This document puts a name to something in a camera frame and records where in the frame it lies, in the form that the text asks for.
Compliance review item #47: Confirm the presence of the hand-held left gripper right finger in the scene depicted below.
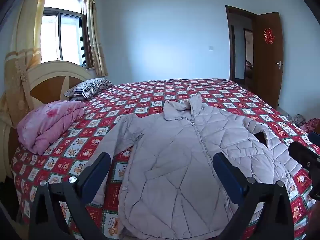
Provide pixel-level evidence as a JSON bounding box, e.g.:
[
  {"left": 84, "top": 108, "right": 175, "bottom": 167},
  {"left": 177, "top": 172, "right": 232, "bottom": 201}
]
[{"left": 213, "top": 152, "right": 295, "bottom": 240}]

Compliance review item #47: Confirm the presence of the brown wooden door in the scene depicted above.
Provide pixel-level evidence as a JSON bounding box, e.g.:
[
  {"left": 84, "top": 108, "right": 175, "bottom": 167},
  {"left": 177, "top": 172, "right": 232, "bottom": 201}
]
[{"left": 254, "top": 12, "right": 284, "bottom": 109}]

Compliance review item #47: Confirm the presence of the pink folded quilt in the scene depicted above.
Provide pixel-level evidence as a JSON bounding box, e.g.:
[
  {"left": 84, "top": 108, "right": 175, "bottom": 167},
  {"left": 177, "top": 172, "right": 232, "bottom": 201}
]
[{"left": 17, "top": 100, "right": 85, "bottom": 155}]

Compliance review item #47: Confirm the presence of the bed with red patterned sheet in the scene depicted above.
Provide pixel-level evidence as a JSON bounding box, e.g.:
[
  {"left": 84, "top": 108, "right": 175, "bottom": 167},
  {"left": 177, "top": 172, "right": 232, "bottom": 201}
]
[{"left": 11, "top": 78, "right": 320, "bottom": 240}]

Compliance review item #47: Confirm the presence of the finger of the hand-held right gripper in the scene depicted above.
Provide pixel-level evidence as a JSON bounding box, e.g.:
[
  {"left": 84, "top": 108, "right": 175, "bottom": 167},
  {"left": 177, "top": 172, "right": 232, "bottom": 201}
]
[
  {"left": 288, "top": 141, "right": 320, "bottom": 202},
  {"left": 308, "top": 131, "right": 320, "bottom": 154}
]

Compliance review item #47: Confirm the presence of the striped pillow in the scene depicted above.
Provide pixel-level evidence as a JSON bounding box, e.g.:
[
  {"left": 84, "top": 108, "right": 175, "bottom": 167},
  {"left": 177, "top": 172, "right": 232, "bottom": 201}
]
[{"left": 64, "top": 78, "right": 112, "bottom": 100}]

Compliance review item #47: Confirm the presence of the grey cloth pile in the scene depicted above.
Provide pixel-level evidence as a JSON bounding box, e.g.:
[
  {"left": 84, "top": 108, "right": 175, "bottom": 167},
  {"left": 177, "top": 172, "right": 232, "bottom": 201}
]
[{"left": 289, "top": 114, "right": 306, "bottom": 126}]

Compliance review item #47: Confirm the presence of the light grey quilted jacket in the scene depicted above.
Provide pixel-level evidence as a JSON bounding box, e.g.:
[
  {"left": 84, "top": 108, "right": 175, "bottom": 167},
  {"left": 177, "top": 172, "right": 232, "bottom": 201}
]
[{"left": 84, "top": 92, "right": 304, "bottom": 240}]

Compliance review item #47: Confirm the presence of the cream wooden headboard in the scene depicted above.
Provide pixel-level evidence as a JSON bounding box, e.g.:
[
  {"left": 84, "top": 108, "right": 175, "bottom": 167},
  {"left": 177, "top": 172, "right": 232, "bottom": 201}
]
[{"left": 0, "top": 60, "right": 94, "bottom": 183}]

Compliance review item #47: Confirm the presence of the red paper door decoration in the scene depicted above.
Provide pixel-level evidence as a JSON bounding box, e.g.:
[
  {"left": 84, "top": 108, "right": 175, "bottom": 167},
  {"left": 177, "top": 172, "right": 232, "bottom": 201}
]
[{"left": 263, "top": 27, "right": 275, "bottom": 44}]

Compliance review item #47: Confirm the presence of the window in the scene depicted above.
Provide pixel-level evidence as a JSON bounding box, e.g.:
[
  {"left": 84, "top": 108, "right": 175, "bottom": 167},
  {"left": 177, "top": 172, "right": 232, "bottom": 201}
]
[{"left": 40, "top": 0, "right": 88, "bottom": 68}]

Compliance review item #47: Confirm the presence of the pink cloth pile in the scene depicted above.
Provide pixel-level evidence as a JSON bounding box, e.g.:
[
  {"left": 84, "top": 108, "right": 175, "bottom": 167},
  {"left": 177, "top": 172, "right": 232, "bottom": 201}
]
[{"left": 300, "top": 118, "right": 320, "bottom": 133}]

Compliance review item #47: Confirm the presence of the dark wooden door frame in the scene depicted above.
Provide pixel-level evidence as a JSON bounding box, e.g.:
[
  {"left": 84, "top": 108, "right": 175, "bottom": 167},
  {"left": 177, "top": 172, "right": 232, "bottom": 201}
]
[{"left": 225, "top": 5, "right": 258, "bottom": 90}]

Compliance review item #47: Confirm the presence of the beige curtain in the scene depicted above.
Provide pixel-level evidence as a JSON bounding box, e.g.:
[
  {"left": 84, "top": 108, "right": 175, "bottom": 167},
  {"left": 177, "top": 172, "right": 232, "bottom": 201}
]
[
  {"left": 0, "top": 0, "right": 53, "bottom": 128},
  {"left": 85, "top": 0, "right": 109, "bottom": 77}
]

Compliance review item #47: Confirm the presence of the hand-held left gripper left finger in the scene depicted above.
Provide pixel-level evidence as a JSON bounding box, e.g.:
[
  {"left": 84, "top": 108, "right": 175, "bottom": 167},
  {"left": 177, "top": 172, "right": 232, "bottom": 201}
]
[{"left": 29, "top": 152, "right": 111, "bottom": 240}]

